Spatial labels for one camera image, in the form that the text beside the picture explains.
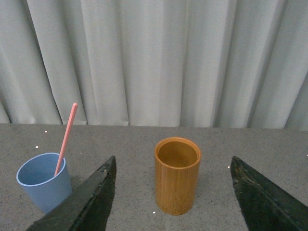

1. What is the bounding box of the pink chopstick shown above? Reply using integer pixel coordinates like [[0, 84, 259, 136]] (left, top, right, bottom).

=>
[[54, 103, 78, 176]]

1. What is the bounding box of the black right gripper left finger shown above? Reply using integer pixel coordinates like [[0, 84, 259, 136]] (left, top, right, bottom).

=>
[[28, 156, 116, 231]]

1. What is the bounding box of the bamboo chopstick holder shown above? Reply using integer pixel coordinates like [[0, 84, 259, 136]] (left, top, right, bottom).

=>
[[154, 137, 202, 216]]

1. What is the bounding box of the blue plastic cup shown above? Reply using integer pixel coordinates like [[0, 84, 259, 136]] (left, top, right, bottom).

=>
[[16, 153, 72, 214]]

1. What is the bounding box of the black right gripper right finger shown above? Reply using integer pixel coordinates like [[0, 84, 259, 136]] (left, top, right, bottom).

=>
[[231, 156, 308, 231]]

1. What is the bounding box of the white pleated curtain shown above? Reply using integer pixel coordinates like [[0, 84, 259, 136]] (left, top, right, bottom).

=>
[[0, 0, 308, 130]]

